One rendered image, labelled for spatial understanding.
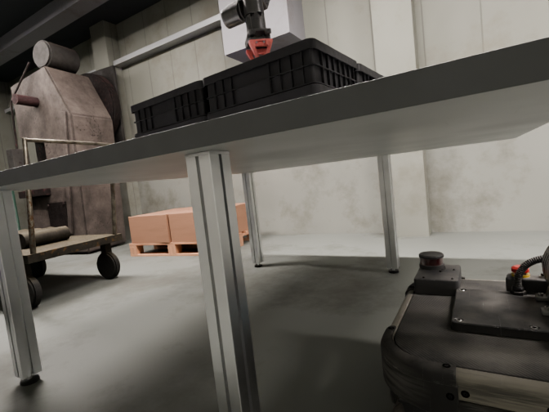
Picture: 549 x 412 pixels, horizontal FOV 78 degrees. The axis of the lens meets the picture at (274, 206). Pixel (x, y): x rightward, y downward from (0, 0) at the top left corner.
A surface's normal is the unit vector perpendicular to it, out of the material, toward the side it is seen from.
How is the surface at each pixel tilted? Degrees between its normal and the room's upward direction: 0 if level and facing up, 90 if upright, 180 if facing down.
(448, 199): 90
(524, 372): 0
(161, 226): 90
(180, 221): 90
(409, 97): 90
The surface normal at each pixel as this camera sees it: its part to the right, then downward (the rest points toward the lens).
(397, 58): -0.51, 0.12
